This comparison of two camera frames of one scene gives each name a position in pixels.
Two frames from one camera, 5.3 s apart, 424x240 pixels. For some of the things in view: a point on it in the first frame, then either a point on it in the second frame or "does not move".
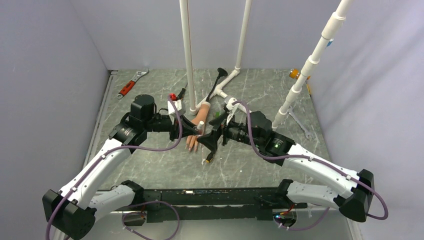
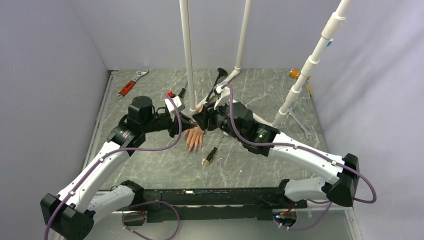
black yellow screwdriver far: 180,96 does not move
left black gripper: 188,128 does not move
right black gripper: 210,139 to 202,118
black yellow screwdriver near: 210,157 does not move
